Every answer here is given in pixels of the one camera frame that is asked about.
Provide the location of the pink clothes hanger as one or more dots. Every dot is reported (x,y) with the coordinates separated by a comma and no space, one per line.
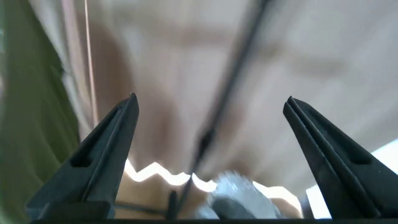
(91,77)

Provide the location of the black clothes rack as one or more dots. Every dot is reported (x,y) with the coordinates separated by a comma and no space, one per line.
(230,84)

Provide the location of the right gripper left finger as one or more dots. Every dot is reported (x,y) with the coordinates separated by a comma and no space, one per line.
(96,168)

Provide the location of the green printed shirt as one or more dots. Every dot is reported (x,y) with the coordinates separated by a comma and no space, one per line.
(31,109)

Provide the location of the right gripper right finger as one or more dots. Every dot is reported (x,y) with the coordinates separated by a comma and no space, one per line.
(342,168)

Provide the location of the beige curtain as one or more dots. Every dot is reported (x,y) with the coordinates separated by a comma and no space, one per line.
(311,46)

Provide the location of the pale grey shorts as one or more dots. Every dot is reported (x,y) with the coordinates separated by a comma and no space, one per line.
(242,193)

